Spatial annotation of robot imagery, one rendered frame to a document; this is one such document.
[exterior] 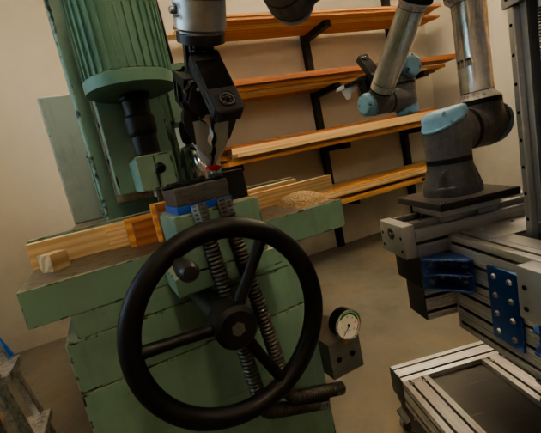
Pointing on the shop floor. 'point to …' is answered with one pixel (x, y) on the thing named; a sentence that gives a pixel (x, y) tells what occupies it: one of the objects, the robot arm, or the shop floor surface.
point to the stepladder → (13, 414)
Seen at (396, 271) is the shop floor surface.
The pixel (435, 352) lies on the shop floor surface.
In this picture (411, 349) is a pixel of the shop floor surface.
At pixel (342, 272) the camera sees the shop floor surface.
